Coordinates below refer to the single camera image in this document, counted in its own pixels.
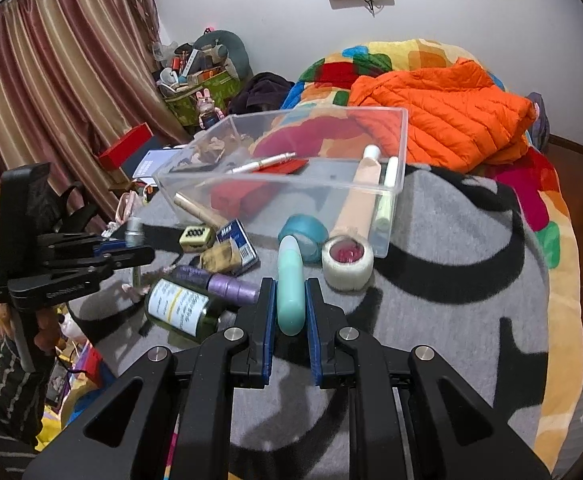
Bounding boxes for blue white notebook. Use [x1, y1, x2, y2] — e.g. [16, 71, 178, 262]
[132, 149, 182, 181]

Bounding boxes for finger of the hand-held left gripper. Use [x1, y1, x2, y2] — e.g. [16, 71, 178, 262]
[39, 231, 130, 261]
[46, 246, 155, 286]

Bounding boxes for teal tape roll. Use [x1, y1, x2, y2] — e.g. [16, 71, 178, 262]
[278, 213, 329, 264]

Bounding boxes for person's left hand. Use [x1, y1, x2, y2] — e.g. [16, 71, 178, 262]
[34, 310, 61, 353]

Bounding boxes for crumpled gold cloth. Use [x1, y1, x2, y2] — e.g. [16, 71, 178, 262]
[199, 240, 245, 273]

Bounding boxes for green storage bag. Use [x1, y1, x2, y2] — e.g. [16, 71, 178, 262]
[159, 67, 242, 128]

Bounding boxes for purple bottle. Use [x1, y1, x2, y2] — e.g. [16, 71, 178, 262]
[172, 266, 262, 307]

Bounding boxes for small dotted green box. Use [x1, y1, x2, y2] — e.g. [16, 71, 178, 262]
[179, 225, 216, 252]

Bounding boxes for orange puffer jacket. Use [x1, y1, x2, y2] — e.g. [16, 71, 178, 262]
[349, 57, 537, 173]

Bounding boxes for green bottle white label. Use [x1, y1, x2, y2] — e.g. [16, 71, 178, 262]
[144, 277, 222, 338]

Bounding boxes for pink braided rope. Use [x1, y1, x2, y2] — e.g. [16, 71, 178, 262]
[122, 262, 182, 303]

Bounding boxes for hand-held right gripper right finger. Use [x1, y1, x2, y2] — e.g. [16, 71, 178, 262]
[305, 278, 552, 480]

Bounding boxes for red cardboard box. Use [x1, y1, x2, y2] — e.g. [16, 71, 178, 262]
[98, 122, 154, 170]

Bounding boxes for clear plastic box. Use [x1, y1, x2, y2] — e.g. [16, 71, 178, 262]
[152, 106, 409, 259]

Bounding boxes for small red case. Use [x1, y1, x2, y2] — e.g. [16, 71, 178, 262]
[210, 158, 310, 217]

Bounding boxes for colourful patchwork blanket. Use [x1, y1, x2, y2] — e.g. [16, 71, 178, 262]
[282, 37, 583, 461]

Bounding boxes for striped brown curtain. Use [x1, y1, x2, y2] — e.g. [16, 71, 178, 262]
[0, 0, 192, 221]

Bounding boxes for person's left forearm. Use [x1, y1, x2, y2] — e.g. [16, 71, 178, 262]
[0, 335, 57, 461]

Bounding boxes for blue white card box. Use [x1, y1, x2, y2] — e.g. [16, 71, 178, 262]
[216, 219, 260, 276]

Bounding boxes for large beige tube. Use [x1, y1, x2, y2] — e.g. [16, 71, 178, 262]
[330, 145, 383, 241]

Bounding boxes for silver cap bottle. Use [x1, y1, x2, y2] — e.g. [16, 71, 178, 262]
[124, 216, 146, 288]

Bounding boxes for mint green tube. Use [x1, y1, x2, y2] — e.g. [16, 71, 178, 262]
[278, 236, 306, 337]

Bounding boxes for colourful toy pile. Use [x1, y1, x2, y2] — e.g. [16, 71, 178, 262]
[42, 305, 107, 441]

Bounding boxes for pink bunny toy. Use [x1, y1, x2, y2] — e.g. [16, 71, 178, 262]
[194, 87, 224, 131]

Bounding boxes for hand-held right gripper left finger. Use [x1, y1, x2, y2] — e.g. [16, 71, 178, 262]
[22, 278, 277, 480]

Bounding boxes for grey black blanket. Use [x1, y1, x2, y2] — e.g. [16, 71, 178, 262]
[66, 162, 552, 480]

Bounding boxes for gold beige cosmetic tube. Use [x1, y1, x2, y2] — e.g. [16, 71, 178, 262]
[174, 192, 230, 228]

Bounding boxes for white pen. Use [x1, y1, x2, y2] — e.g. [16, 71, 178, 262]
[226, 151, 297, 175]

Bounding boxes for grey neck pillow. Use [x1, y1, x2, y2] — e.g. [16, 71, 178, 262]
[192, 30, 252, 81]

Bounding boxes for small white tube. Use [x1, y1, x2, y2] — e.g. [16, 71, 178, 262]
[374, 156, 400, 233]

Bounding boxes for dark clothes pile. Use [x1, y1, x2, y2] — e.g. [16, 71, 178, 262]
[226, 72, 296, 116]

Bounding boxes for clear tape roll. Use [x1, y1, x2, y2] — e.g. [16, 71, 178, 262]
[321, 235, 375, 292]

